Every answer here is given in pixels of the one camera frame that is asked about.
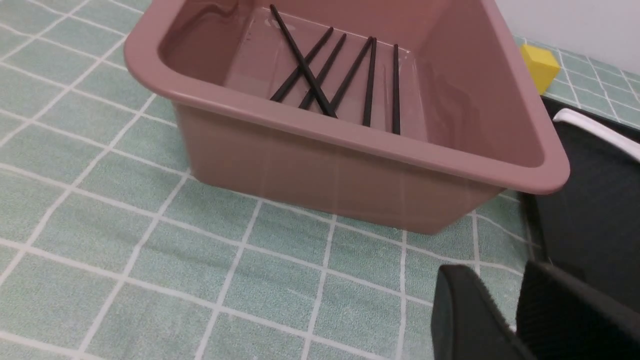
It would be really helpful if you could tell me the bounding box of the white spoon top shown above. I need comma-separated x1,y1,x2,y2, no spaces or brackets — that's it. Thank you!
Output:
551,108,640,163

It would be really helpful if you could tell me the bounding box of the pink plastic bin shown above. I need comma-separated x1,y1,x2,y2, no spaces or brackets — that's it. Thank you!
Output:
124,0,570,234

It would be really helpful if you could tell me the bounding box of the black plastic tray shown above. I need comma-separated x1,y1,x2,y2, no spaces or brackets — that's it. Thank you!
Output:
521,123,640,312

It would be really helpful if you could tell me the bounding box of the black chopstick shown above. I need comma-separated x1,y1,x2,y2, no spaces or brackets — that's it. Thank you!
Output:
269,3,338,119
298,34,347,110
330,36,375,113
270,27,334,103
362,37,377,127
391,44,402,135

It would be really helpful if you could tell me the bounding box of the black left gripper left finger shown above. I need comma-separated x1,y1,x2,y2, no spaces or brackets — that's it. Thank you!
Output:
430,264,535,360

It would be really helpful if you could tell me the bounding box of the yellow cube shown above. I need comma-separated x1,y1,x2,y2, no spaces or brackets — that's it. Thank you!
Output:
519,44,561,95

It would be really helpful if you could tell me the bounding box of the green checkered tablecloth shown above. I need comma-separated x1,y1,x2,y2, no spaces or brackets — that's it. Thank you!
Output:
0,0,640,360

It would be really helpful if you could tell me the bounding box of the black chopstick in bin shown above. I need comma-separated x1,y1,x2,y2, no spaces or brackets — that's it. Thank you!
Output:
270,27,334,103
330,36,375,113
298,34,347,110
362,37,377,127

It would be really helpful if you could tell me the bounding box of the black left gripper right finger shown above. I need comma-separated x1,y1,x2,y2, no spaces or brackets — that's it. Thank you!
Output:
516,260,640,360

